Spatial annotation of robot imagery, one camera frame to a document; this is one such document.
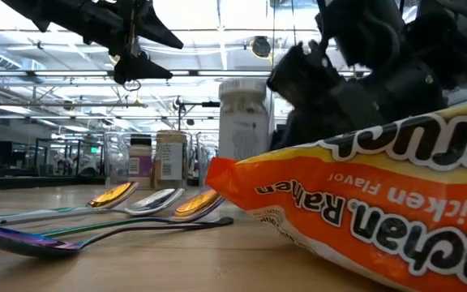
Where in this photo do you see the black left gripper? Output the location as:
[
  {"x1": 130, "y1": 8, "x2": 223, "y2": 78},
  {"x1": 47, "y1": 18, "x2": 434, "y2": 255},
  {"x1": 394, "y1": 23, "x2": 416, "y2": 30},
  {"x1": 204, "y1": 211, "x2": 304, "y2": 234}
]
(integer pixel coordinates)
[{"x1": 34, "y1": 0, "x2": 185, "y2": 85}]

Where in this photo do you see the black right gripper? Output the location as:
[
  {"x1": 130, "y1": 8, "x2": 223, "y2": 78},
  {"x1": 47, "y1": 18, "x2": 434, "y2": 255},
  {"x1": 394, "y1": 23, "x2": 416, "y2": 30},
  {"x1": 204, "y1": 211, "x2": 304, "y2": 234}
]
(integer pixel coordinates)
[{"x1": 266, "y1": 43, "x2": 448, "y2": 149}]

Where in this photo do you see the white-lid seasoning jar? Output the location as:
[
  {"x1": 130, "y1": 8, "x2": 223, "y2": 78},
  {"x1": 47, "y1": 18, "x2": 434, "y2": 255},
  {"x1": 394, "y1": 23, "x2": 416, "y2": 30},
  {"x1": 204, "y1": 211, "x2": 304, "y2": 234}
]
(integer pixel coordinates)
[{"x1": 218, "y1": 77, "x2": 272, "y2": 161}]

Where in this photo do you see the orange chicken ramen pack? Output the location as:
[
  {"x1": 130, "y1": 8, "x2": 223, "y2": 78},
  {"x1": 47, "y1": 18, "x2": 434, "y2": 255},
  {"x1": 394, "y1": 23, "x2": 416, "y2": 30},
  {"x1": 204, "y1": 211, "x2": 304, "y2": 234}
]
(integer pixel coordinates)
[{"x1": 205, "y1": 101, "x2": 467, "y2": 292}]

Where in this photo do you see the rainbow iridescent metal spoon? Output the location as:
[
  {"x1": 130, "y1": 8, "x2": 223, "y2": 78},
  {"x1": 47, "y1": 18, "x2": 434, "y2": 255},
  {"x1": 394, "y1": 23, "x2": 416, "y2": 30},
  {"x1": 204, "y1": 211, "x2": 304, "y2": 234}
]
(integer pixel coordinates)
[
  {"x1": 0, "y1": 217, "x2": 235, "y2": 260},
  {"x1": 0, "y1": 181, "x2": 139, "y2": 227},
  {"x1": 0, "y1": 188, "x2": 226, "y2": 256}
]

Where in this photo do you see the silver metal spoon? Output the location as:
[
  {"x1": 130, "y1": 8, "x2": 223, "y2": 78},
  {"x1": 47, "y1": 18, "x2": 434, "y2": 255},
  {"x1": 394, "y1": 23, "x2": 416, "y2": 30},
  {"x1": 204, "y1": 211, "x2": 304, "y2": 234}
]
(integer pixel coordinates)
[{"x1": 0, "y1": 187, "x2": 186, "y2": 227}]

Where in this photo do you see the black round hanging device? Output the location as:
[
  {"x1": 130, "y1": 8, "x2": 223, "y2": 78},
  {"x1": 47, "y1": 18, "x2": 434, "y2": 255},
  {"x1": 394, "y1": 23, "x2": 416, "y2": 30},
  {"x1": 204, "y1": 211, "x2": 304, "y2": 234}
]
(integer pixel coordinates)
[{"x1": 251, "y1": 35, "x2": 272, "y2": 59}]

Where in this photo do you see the black boom stand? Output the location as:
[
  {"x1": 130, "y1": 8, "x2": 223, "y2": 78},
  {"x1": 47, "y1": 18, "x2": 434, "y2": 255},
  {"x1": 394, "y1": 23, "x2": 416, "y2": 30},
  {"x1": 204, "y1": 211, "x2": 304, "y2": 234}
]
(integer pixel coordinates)
[{"x1": 172, "y1": 96, "x2": 221, "y2": 135}]

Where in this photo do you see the clear plastic spice bin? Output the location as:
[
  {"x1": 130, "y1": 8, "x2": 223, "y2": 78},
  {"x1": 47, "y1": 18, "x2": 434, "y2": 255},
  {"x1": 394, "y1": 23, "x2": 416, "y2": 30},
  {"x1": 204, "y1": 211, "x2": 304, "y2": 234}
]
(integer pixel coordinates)
[{"x1": 102, "y1": 130, "x2": 190, "y2": 191}]

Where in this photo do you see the black aluminium table frame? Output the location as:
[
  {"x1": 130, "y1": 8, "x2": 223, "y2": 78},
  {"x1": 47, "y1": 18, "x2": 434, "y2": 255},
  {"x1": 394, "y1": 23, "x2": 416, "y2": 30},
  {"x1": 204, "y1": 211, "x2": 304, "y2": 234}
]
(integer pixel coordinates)
[{"x1": 0, "y1": 176, "x2": 105, "y2": 191}]

